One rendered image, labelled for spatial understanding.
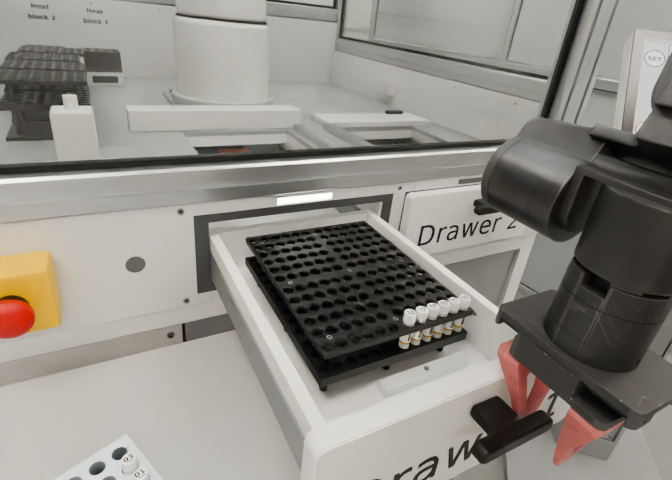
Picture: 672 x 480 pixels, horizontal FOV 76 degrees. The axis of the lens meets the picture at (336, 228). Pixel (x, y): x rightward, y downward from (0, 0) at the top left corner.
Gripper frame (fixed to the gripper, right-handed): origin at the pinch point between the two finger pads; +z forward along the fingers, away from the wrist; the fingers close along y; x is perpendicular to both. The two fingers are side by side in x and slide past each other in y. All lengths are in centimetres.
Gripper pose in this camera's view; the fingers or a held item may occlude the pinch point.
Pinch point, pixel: (543, 433)
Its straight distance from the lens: 39.0
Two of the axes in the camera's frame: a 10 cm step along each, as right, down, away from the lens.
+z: -1.2, 8.9, 4.5
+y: -4.7, -4.4, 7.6
